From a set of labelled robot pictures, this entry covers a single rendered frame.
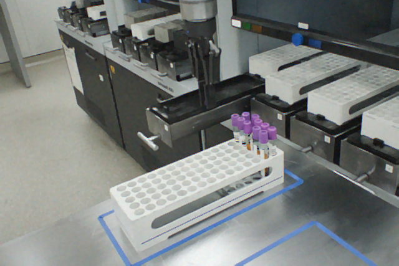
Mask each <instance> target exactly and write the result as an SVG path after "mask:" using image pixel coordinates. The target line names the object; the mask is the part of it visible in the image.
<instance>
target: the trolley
mask: <svg viewBox="0 0 399 266"><path fill-rule="evenodd" d="M276 148H279V149H280V150H283V152H284V182H283V183H281V184H279V185H277V186H274V187H273V188H270V189H268V190H266V191H260V192H258V193H256V194H255V195H253V196H251V197H248V198H246V199H244V200H242V201H240V202H238V203H236V204H233V205H232V206H229V207H227V208H226V209H224V210H222V211H219V212H217V213H215V214H213V215H212V216H209V217H207V218H204V219H202V220H200V221H199V222H197V223H195V224H193V225H191V226H189V227H187V228H184V229H182V230H179V231H178V232H175V233H174V234H173V235H171V236H169V237H168V238H167V239H165V240H163V241H161V242H159V243H157V244H155V245H154V246H152V247H150V248H148V249H146V250H144V251H141V252H138V251H136V250H135V248H134V246H133V245H132V243H131V242H130V240H129V239H128V238H127V236H126V235H125V233H124V231H123V229H122V228H121V227H120V225H119V223H118V222H117V218H116V215H115V213H114V212H115V211H114V210H113V205H112V200H111V199H108V200H106V201H104V202H100V203H98V204H97V205H95V206H92V207H89V208H86V209H84V210H82V211H79V212H76V213H74V214H71V216H69V217H65V218H63V219H61V220H58V221H55V222H53V223H50V224H48V225H47V226H44V227H41V228H39V229H36V230H34V231H31V232H28V233H26V234H25V235H22V236H20V237H18V238H15V239H12V240H10V241H7V242H4V243H3V244H1V245H0V266H399V208H397V207H396V206H395V205H393V204H390V203H389V202H387V201H386V200H384V199H381V198H380V197H378V196H377V195H376V194H373V193H372V192H370V191H368V190H366V189H364V188H362V187H360V185H358V184H356V183H354V182H352V181H351V180H349V179H347V178H345V177H343V176H341V174H339V173H337V172H335V171H333V170H331V169H329V168H328V167H326V166H324V165H322V164H321V163H320V162H318V161H316V160H314V159H312V158H310V157H308V156H307V155H305V154H304V153H301V152H299V150H297V149H295V148H293V147H292V146H289V145H287V144H286V143H284V142H282V141H281V140H279V139H276Z"/></svg>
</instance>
